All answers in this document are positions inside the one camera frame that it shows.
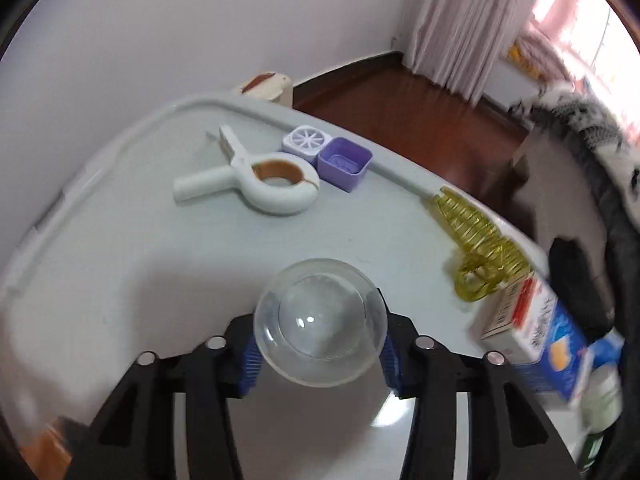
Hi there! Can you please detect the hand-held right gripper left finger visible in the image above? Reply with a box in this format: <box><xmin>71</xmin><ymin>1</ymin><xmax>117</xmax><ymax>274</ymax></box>
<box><xmin>70</xmin><ymin>312</ymin><xmax>264</xmax><ymax>480</ymax></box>

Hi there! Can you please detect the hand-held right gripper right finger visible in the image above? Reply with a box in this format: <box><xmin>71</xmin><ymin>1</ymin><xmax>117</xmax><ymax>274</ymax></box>
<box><xmin>379</xmin><ymin>312</ymin><xmax>583</xmax><ymax>480</ymax></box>

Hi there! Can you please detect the yellow plastic spiral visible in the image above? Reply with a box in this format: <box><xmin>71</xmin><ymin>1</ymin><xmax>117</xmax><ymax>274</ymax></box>
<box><xmin>431</xmin><ymin>186</ymin><xmax>532</xmax><ymax>304</ymax></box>

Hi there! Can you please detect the blue and white milk carton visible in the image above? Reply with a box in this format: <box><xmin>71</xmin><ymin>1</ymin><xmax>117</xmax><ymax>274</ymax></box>
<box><xmin>479</xmin><ymin>274</ymin><xmax>597</xmax><ymax>405</ymax></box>

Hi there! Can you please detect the large white plastic clip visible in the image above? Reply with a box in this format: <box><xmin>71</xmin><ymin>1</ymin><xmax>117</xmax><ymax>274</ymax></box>
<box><xmin>173</xmin><ymin>124</ymin><xmax>321</xmax><ymax>217</ymax></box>

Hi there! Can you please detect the black knit sock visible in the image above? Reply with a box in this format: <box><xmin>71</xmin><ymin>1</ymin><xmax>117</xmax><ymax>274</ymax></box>
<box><xmin>546</xmin><ymin>236</ymin><xmax>617</xmax><ymax>342</ymax></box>

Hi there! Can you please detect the purple square container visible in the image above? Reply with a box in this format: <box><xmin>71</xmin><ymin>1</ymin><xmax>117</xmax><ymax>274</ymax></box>
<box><xmin>316</xmin><ymin>136</ymin><xmax>374</xmax><ymax>194</ymax></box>

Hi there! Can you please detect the white bottle with green label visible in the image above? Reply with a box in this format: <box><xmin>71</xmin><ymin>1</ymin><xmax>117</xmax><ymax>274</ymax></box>
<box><xmin>579</xmin><ymin>360</ymin><xmax>627</xmax><ymax>432</ymax></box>

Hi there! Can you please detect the blue toothpaste box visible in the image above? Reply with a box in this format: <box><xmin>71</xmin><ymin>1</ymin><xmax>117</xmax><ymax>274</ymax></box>
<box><xmin>592</xmin><ymin>332</ymin><xmax>627</xmax><ymax>367</ymax></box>

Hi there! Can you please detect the dark green small bottle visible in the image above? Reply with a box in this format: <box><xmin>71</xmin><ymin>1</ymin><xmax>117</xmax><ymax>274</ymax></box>
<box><xmin>579</xmin><ymin>430</ymin><xmax>607</xmax><ymax>478</ymax></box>

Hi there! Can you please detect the beige and brown container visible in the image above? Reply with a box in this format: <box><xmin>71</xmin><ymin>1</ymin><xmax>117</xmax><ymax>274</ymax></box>
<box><xmin>239</xmin><ymin>71</ymin><xmax>294</xmax><ymax>109</ymax></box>

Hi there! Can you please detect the black and white printed blanket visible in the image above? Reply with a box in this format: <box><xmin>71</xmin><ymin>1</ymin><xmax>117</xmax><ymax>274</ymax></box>
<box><xmin>507</xmin><ymin>79</ymin><xmax>640</xmax><ymax>480</ymax></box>

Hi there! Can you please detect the folded pink quilt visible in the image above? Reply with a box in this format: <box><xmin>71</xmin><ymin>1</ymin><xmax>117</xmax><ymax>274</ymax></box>
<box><xmin>509</xmin><ymin>27</ymin><xmax>578</xmax><ymax>82</ymax></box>

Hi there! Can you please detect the pink dotted curtain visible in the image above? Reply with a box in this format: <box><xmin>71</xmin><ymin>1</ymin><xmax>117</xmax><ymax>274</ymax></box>
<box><xmin>403</xmin><ymin>0</ymin><xmax>548</xmax><ymax>107</ymax></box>

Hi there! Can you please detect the white bed frame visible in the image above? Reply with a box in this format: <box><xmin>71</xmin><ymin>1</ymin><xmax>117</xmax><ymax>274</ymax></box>
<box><xmin>509</xmin><ymin>129</ymin><xmax>607</xmax><ymax>261</ymax></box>

